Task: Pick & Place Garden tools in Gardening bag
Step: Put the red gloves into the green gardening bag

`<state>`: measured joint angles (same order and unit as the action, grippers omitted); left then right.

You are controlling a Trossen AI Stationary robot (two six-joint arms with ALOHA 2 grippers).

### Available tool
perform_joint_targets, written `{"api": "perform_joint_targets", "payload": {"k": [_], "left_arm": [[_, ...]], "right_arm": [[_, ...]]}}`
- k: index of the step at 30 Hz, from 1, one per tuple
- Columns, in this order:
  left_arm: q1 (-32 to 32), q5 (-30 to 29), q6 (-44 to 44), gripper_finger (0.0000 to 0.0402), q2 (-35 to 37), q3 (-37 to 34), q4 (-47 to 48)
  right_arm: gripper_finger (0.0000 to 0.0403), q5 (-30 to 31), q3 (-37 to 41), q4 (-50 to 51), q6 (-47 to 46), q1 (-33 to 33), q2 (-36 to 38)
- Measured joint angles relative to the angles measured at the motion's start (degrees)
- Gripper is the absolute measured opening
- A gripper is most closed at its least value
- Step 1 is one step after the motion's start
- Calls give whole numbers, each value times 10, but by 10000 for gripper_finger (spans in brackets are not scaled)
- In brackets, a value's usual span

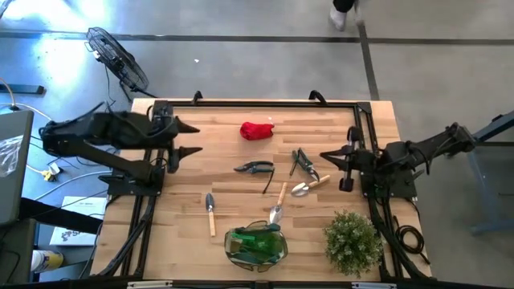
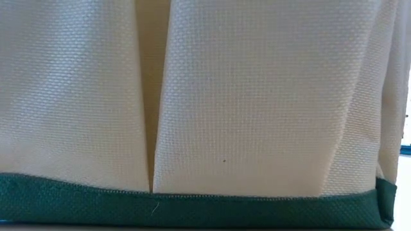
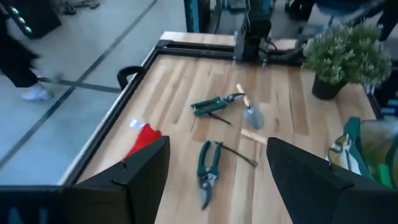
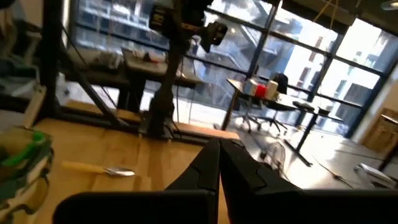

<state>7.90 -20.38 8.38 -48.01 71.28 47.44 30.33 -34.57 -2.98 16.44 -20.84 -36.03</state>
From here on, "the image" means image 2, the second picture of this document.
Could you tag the beige green canvas gardening bag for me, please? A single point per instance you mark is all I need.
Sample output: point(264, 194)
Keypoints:
point(224, 96)

